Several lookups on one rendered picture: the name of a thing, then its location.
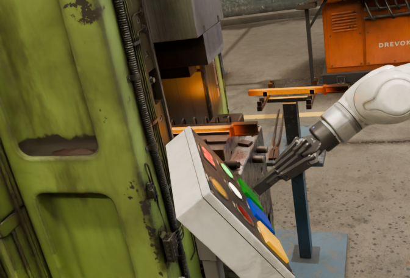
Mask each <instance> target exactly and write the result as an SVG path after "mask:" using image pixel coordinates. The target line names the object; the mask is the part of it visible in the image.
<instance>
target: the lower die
mask: <svg viewBox="0 0 410 278"><path fill-rule="evenodd" d="M231 124H232V123H207V124H183V125H171V127H189V126H190V127H194V126H222V125H231ZM196 133H197V134H198V135H199V136H200V138H201V139H202V140H204V139H205V138H206V139H207V142H208V146H209V147H210V148H211V150H213V151H214V152H215V153H216V154H217V155H218V156H219V157H220V159H221V160H222V161H229V160H230V158H231V156H232V154H233V152H234V150H235V148H236V146H237V144H238V142H239V136H237V137H235V136H234V137H232V136H231V133H230V130H227V131H212V132H196ZM179 134H180V133H173V136H174V138H175V137H176V136H178V135H179ZM231 152H232V154H231Z"/></svg>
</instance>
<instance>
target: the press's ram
mask: <svg viewBox="0 0 410 278"><path fill-rule="evenodd" d="M144 2H145V7H146V12H147V15H148V21H149V26H150V29H151V35H152V38H153V43H158V42H165V41H175V40H185V39H191V38H198V37H199V36H200V35H202V34H203V33H204V32H205V31H207V30H208V29H210V28H211V27H212V26H213V25H214V24H216V23H217V22H218V21H220V20H221V19H222V18H223V10H222V6H221V0H144Z"/></svg>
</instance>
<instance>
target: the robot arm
mask: <svg viewBox="0 0 410 278"><path fill-rule="evenodd" d="M321 119H322V120H323V121H320V120H319V121H317V122H316V123H315V124H314V125H313V126H311V127H310V128H309V131H310V134H309V135H307V136H305V137H304V138H302V139H299V138H298V137H295V138H294V139H293V142H292V143H291V144H290V145H289V146H288V147H287V148H286V149H285V150H284V151H283V152H282V153H281V154H280V155H279V156H278V157H277V158H276V159H275V160H274V161H273V163H272V164H273V168H272V169H271V170H270V171H269V172H268V173H267V174H265V175H264V176H263V177H261V178H260V179H259V180H258V181H257V182H255V183H254V184H252V188H253V189H254V191H255V192H256V193H257V194H258V195H259V196H260V195H261V194H263V193H264V192H265V191H267V190H268V189H269V188H270V187H272V186H273V185H274V184H275V183H277V182H278V181H279V180H285V181H286V182H287V181H288V180H290V179H292V178H293V177H295V176H297V175H299V174H300V173H302V172H303V171H306V170H307V169H309V168H310V167H312V166H315V165H318V164H319V163H320V162H319V160H318V156H319V155H320V154H321V153H322V152H323V151H324V150H326V151H328V152H329V151H331V150H332V149H333V148H335V147H336V146H337V145H338V144H339V140H340V141H341V142H343V143H346V142H347V141H348V140H349V139H351V138H352V137H353V136H355V135H356V134H357V133H359V132H360V131H361V130H362V129H363V128H365V127H367V126H369V125H374V124H398V123H402V122H404V121H406V120H409V119H410V63H407V64H405V65H401V66H396V67H395V66H392V65H386V66H382V67H380V68H378V69H375V70H373V71H371V72H369V73H368V74H367V75H365V76H364V77H362V78H361V79H359V80H358V81H357V82H356V83H355V84H354V85H352V86H351V87H350V88H349V89H348V90H347V91H346V92H345V93H344V94H343V96H342V97H341V98H340V99H339V100H338V101H337V102H336V103H335V104H333V106H332V107H330V108H329V109H328V110H327V111H325V112H324V113H323V114H322V115H321Z"/></svg>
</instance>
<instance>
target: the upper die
mask: <svg viewBox="0 0 410 278"><path fill-rule="evenodd" d="M224 48H225V47H224V43H223V36H222V31H221V24H220V21H218V22H217V23H216V24H214V25H213V26H212V27H211V28H210V29H208V30H207V31H205V32H204V33H203V34H202V35H200V36H199V37H198V38H191V39H185V40H175V41H165V42H158V43H154V49H155V52H156V57H157V62H158V66H159V69H167V68H180V67H188V66H201V65H208V64H210V62H211V61H213V59H214V58H216V56H217V55H219V53H220V52H221V51H222V50H223V49H224Z"/></svg>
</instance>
